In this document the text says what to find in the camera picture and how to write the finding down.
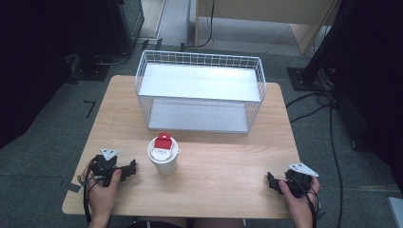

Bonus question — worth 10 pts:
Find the hanging black cable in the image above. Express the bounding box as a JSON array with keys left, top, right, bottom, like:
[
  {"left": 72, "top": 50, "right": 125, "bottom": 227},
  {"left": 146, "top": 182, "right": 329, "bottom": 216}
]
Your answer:
[{"left": 180, "top": 0, "right": 217, "bottom": 52}]

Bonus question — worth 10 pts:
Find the black tape strip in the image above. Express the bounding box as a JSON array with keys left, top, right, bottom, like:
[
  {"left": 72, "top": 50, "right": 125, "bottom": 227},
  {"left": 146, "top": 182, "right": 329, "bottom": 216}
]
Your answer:
[{"left": 66, "top": 182, "right": 83, "bottom": 194}]

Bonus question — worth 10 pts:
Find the black stand pole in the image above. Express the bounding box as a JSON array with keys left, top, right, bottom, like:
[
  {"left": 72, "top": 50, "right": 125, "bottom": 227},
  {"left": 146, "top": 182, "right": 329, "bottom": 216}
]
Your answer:
[{"left": 303, "top": 0, "right": 357, "bottom": 84}]

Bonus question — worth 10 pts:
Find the looped black floor cable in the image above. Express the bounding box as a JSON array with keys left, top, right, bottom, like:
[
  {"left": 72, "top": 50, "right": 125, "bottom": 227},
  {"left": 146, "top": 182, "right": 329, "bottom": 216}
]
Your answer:
[{"left": 285, "top": 90, "right": 335, "bottom": 124}]

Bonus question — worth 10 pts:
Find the dark equipment case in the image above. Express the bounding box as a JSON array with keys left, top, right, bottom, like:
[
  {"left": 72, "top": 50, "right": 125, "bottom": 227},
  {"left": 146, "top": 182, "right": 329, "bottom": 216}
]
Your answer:
[{"left": 106, "top": 0, "right": 145, "bottom": 55}]

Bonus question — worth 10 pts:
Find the person's left hand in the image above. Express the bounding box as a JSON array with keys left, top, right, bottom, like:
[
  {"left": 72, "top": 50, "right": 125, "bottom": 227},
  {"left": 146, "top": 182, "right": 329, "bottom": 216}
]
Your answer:
[{"left": 80, "top": 163, "right": 124, "bottom": 223}]

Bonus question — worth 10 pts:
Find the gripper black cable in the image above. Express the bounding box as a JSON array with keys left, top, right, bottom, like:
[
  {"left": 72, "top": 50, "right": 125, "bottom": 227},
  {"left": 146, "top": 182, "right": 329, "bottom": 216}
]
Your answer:
[
  {"left": 77, "top": 157, "right": 97, "bottom": 228},
  {"left": 293, "top": 176, "right": 321, "bottom": 228}
]

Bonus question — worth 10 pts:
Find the long black floor cable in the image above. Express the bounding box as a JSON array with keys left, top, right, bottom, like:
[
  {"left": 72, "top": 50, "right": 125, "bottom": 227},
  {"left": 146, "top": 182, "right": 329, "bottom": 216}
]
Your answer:
[{"left": 328, "top": 94, "right": 346, "bottom": 228}]

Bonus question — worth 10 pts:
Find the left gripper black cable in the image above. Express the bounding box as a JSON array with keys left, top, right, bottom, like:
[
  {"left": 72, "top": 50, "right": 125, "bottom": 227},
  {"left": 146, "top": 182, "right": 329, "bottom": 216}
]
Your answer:
[{"left": 77, "top": 157, "right": 97, "bottom": 228}]

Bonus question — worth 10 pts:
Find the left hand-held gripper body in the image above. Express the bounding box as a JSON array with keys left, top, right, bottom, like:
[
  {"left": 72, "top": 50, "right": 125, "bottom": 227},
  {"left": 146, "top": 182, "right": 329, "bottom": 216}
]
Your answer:
[{"left": 90, "top": 147, "right": 124, "bottom": 188}]

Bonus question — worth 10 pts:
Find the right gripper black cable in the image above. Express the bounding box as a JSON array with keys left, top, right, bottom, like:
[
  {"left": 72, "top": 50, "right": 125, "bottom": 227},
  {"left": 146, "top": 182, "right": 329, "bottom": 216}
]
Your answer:
[{"left": 293, "top": 176, "right": 321, "bottom": 228}]

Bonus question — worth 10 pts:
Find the black floor plate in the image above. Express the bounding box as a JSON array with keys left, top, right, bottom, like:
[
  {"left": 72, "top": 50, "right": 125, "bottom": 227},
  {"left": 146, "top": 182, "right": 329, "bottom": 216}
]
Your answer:
[{"left": 69, "top": 52, "right": 111, "bottom": 82}]

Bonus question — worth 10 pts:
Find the person's right hand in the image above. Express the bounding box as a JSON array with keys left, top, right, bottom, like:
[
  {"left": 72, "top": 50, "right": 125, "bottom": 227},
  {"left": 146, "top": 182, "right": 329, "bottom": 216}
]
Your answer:
[{"left": 278, "top": 176, "right": 321, "bottom": 223}]

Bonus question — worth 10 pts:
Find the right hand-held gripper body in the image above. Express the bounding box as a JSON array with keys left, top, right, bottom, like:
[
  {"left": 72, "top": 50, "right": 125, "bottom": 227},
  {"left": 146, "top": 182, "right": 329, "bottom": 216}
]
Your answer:
[{"left": 283, "top": 161, "right": 320, "bottom": 200}]

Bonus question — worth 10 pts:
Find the black stand base plate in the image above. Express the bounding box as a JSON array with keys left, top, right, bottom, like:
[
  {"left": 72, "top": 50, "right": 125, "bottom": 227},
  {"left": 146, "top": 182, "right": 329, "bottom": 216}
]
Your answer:
[{"left": 286, "top": 66, "right": 335, "bottom": 93}]

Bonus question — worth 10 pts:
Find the pale grey box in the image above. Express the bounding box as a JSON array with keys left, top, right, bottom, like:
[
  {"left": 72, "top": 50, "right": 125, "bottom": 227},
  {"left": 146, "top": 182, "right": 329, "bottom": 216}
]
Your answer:
[{"left": 386, "top": 196, "right": 403, "bottom": 228}]

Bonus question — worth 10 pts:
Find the dark curtain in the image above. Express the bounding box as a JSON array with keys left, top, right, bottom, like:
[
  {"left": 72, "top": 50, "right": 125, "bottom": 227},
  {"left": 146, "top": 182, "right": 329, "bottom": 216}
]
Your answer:
[
  {"left": 0, "top": 0, "right": 110, "bottom": 150},
  {"left": 329, "top": 0, "right": 403, "bottom": 194}
]

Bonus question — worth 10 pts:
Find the white cup with red lid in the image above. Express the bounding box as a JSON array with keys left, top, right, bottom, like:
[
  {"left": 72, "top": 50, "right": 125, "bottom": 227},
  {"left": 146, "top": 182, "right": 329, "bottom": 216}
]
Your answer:
[{"left": 146, "top": 132, "right": 182, "bottom": 177}]

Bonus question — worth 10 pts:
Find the white wire shelf rack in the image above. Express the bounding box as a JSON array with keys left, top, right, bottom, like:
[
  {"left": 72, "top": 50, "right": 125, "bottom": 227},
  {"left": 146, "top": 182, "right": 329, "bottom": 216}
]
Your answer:
[{"left": 134, "top": 49, "right": 267, "bottom": 135}]

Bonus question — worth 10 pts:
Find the light wooden cabinet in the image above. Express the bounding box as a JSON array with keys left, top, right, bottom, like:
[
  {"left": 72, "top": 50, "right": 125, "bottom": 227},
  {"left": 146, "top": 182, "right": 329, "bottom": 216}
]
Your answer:
[{"left": 194, "top": 0, "right": 344, "bottom": 57}]

